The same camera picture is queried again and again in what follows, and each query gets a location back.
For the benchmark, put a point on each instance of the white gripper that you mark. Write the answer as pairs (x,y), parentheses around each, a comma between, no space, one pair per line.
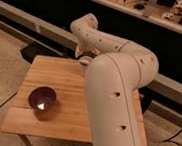
(85,47)

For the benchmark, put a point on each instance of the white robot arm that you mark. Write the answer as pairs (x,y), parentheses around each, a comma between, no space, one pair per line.
(121,67)

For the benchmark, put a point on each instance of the wooden table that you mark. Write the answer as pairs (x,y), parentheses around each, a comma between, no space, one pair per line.
(67,119)

